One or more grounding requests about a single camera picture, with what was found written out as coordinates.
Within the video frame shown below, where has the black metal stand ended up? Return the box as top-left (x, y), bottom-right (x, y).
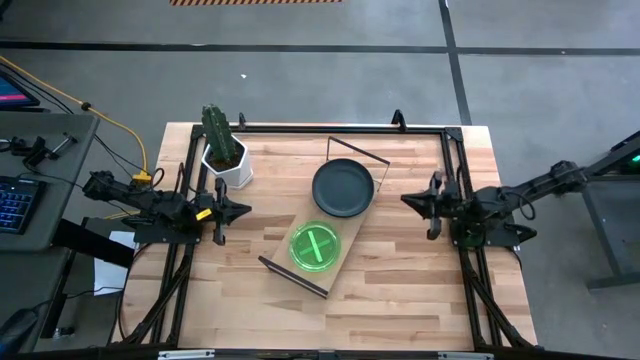
top-left (579, 130), bottom-right (640, 291)

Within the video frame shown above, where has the green cactus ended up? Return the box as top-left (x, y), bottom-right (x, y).
top-left (201, 103), bottom-right (237, 164)

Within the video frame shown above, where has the black flat bar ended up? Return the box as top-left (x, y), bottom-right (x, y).
top-left (52, 218), bottom-right (136, 269)

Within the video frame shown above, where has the transparent green plate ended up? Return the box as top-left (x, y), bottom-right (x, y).
top-left (288, 220), bottom-right (342, 273)
top-left (288, 219), bottom-right (343, 274)

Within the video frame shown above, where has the laptop screen with pink band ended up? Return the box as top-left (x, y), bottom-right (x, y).
top-left (0, 69), bottom-right (41, 109)

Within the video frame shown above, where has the yellow power cable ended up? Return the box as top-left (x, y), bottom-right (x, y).
top-left (0, 53), bottom-right (151, 176)

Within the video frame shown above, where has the black backlit keyboard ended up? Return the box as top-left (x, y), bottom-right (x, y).
top-left (0, 175), bottom-right (48, 235)

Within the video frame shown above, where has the white hexagonal plant pot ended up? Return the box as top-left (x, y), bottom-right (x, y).
top-left (200, 134), bottom-right (254, 190)

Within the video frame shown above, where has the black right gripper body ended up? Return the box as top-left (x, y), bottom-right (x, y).
top-left (427, 172), bottom-right (474, 240)

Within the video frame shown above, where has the black desk clamp tool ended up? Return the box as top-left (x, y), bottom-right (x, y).
top-left (0, 132), bottom-right (79, 170)

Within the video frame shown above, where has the white paper sheet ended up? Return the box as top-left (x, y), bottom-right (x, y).
top-left (93, 229), bottom-right (139, 297)

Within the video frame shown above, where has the black aluminium rig frame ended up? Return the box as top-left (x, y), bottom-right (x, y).
top-left (107, 122), bottom-right (539, 360)

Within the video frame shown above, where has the dark blue-grey plate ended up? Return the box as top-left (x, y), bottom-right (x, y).
top-left (311, 158), bottom-right (376, 219)

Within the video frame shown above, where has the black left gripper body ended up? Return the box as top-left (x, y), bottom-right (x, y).
top-left (193, 177), bottom-right (228, 246)

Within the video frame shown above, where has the grey side desk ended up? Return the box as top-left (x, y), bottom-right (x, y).
top-left (0, 112), bottom-right (101, 251)

